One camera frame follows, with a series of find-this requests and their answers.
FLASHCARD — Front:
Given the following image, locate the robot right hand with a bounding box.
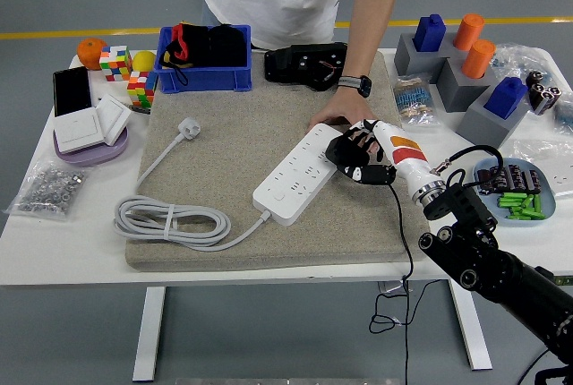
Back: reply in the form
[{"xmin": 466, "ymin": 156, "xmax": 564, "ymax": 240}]
[{"xmin": 342, "ymin": 119, "xmax": 439, "ymax": 197}]

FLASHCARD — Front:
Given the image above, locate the person's left hand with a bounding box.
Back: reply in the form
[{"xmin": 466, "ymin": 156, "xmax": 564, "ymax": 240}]
[{"xmin": 306, "ymin": 88, "xmax": 381, "ymax": 133}]

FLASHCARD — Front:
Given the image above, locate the white power strip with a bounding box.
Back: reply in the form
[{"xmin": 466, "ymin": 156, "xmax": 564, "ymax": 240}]
[{"xmin": 252, "ymin": 123, "xmax": 346, "ymax": 227}]

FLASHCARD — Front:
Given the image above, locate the grey power cord with plug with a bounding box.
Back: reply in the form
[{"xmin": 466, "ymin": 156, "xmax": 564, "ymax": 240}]
[{"xmin": 113, "ymin": 116, "xmax": 272, "ymax": 252}]

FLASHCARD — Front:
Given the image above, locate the black wrist watch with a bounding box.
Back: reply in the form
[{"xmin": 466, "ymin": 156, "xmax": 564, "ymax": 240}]
[{"xmin": 336, "ymin": 73, "xmax": 373, "ymax": 98}]

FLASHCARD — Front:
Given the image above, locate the clear bag of resistors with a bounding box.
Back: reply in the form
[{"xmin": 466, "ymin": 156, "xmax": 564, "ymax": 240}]
[{"xmin": 391, "ymin": 72, "xmax": 443, "ymax": 127}]

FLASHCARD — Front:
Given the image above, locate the black red yellow glove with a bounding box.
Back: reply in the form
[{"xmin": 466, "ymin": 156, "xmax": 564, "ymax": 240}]
[{"xmin": 159, "ymin": 21, "xmax": 201, "ymax": 87}]

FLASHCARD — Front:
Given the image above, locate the black fabric bundle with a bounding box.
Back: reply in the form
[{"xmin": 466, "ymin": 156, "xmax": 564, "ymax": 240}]
[{"xmin": 196, "ymin": 22, "xmax": 248, "ymax": 68}]

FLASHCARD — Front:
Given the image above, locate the black plastic device housing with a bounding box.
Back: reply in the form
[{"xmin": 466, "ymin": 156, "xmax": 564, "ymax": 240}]
[{"xmin": 263, "ymin": 42, "xmax": 348, "ymax": 92}]

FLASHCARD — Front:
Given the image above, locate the grey peg block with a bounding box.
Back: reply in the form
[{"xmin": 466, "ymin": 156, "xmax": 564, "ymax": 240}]
[
  {"xmin": 455, "ymin": 93, "xmax": 532, "ymax": 157},
  {"xmin": 436, "ymin": 56, "xmax": 498, "ymax": 114},
  {"xmin": 393, "ymin": 31, "xmax": 462, "ymax": 78}
]

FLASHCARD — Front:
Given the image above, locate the person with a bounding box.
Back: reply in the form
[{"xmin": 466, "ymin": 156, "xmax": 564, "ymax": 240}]
[{"xmin": 201, "ymin": 0, "xmax": 423, "ymax": 50}]

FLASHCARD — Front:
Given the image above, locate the yellow lemon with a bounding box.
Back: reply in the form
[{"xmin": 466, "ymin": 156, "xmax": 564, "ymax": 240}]
[{"xmin": 132, "ymin": 50, "xmax": 158, "ymax": 73}]

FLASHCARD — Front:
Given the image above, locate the blue plastic bin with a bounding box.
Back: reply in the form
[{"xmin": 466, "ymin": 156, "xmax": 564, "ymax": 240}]
[{"xmin": 153, "ymin": 24, "xmax": 253, "ymax": 94}]

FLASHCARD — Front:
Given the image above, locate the blue square peg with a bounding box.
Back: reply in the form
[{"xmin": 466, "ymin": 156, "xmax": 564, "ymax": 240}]
[
  {"xmin": 412, "ymin": 13, "xmax": 448, "ymax": 54},
  {"xmin": 483, "ymin": 76, "xmax": 529, "ymax": 121}
]

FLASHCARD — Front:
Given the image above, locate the colourful puzzle cube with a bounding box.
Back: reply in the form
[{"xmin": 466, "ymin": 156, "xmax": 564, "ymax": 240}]
[
  {"xmin": 98, "ymin": 45, "xmax": 134, "ymax": 82},
  {"xmin": 126, "ymin": 70, "xmax": 158, "ymax": 109}
]

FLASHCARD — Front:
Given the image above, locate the pile of green batteries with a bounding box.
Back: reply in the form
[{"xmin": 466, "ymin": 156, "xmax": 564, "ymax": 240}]
[{"xmin": 496, "ymin": 191, "xmax": 548, "ymax": 221}]

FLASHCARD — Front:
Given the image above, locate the grey-brown mat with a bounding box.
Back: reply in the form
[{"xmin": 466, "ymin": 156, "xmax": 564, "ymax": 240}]
[{"xmin": 124, "ymin": 48, "xmax": 434, "ymax": 273}]

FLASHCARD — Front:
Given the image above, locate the row of dark capacitors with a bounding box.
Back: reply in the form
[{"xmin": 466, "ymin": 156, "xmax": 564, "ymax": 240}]
[{"xmin": 475, "ymin": 164, "xmax": 543, "ymax": 197}]

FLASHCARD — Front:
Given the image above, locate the orange cylinder peg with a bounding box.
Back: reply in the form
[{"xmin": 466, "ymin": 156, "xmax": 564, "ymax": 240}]
[
  {"xmin": 461, "ymin": 38, "xmax": 498, "ymax": 81},
  {"xmin": 453, "ymin": 13, "xmax": 486, "ymax": 52}
]

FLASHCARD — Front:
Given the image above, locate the orange fruit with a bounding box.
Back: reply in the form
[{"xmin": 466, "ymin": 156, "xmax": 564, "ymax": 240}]
[{"xmin": 76, "ymin": 38, "xmax": 108, "ymax": 72}]

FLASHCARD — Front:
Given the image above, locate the clear bag of blue parts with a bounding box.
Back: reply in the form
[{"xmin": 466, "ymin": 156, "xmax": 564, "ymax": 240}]
[
  {"xmin": 490, "ymin": 42, "xmax": 559, "ymax": 86},
  {"xmin": 552, "ymin": 89, "xmax": 573, "ymax": 135}
]

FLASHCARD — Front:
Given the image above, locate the light blue plate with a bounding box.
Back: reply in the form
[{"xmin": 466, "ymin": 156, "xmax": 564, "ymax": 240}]
[{"xmin": 473, "ymin": 157, "xmax": 558, "ymax": 229}]

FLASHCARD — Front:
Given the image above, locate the bundle of black capacitors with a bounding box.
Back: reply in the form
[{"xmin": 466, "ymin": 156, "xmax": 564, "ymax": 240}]
[{"xmin": 525, "ymin": 70, "xmax": 563, "ymax": 116}]

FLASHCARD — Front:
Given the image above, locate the black smartphone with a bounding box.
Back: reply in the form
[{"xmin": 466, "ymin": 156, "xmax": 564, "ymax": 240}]
[{"xmin": 52, "ymin": 65, "xmax": 94, "ymax": 118}]

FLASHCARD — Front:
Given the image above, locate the white table leg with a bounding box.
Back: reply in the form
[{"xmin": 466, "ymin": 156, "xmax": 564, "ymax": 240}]
[
  {"xmin": 449, "ymin": 279, "xmax": 493, "ymax": 372},
  {"xmin": 132, "ymin": 286, "xmax": 167, "ymax": 382}
]

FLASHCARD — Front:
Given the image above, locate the purple tray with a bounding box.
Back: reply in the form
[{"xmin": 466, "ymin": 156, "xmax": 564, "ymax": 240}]
[{"xmin": 52, "ymin": 127, "xmax": 131, "ymax": 167}]

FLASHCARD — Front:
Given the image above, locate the clear bag of metal nuts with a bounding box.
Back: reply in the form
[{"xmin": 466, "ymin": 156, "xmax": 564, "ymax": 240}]
[{"xmin": 3, "ymin": 159, "xmax": 93, "ymax": 223}]

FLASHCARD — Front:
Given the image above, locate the small white wall switch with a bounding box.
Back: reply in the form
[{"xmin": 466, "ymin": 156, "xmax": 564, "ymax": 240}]
[{"xmin": 95, "ymin": 92, "xmax": 133, "ymax": 147}]

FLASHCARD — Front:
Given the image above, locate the large white wall switch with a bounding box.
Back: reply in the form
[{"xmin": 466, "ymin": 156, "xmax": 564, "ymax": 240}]
[{"xmin": 53, "ymin": 106, "xmax": 105, "ymax": 155}]

